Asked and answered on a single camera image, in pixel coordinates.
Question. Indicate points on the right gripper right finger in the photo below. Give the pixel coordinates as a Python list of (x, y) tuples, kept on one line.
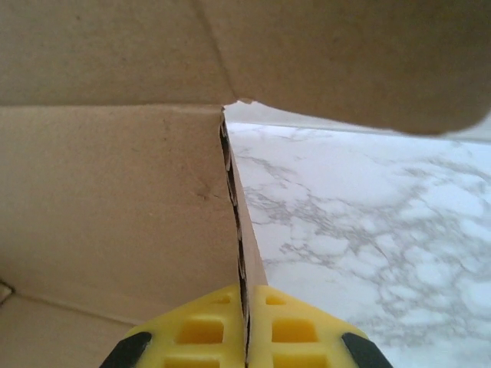
[(326, 329)]

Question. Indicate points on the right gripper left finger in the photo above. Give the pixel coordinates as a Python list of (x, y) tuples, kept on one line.
[(172, 329)]

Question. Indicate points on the brown cardboard box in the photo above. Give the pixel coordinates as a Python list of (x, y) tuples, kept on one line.
[(115, 191)]

